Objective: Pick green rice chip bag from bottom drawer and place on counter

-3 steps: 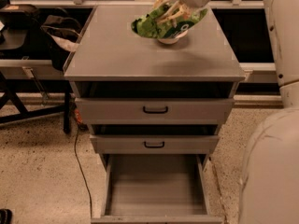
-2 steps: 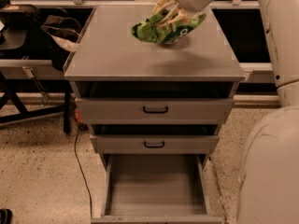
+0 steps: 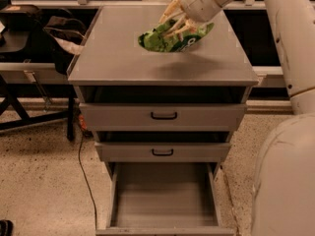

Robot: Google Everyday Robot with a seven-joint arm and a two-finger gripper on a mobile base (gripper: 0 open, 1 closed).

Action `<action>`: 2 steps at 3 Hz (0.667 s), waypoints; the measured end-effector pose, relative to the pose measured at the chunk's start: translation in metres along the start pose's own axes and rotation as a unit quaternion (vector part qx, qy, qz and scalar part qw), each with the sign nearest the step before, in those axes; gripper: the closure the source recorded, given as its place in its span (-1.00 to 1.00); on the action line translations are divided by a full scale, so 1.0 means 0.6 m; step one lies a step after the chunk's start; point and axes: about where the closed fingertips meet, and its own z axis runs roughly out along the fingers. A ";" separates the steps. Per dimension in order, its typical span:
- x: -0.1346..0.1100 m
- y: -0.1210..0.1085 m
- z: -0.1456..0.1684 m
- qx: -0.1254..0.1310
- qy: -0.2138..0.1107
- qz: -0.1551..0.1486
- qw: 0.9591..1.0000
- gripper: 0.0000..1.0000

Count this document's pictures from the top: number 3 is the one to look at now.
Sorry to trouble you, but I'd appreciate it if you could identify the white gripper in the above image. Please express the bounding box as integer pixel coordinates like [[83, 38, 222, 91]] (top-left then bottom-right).
[[158, 0, 222, 37]]

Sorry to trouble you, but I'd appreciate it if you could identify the green rice chip bag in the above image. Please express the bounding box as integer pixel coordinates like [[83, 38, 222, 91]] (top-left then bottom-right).
[[138, 20, 214, 53]]

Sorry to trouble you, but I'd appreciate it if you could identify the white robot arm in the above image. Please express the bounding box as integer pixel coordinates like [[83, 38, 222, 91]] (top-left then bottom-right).
[[160, 0, 315, 236]]

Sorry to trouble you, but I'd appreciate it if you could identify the grey drawer cabinet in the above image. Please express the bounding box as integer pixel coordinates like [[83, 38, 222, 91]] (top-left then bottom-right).
[[66, 4, 259, 169]]

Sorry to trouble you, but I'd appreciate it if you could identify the grey top drawer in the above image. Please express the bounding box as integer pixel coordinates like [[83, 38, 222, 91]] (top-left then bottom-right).
[[80, 103, 246, 132]]

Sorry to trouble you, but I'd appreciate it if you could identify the grey drawer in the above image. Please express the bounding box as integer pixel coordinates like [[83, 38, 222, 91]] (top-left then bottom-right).
[[95, 143, 230, 162], [80, 103, 246, 132], [95, 162, 234, 236]]

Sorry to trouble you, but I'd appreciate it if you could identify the grey middle drawer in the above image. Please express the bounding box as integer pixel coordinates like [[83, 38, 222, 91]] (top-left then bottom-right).
[[95, 143, 230, 162]]

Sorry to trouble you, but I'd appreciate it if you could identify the grey bottom drawer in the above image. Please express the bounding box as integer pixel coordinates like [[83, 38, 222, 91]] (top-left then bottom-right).
[[95, 162, 234, 236]]

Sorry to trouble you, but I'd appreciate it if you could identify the black top drawer handle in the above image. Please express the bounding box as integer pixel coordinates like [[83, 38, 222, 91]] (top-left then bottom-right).
[[151, 112, 178, 120]]

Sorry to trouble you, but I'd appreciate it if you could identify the black drawer handle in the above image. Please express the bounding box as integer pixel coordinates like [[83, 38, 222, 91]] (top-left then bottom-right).
[[151, 112, 178, 120], [151, 148, 174, 156]]

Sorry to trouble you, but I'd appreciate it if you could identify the black middle drawer handle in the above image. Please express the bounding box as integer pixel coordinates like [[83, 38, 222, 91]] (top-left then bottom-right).
[[151, 148, 174, 156]]

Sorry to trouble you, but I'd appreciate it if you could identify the black power cable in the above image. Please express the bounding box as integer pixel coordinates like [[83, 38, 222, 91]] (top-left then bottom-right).
[[77, 133, 98, 229]]

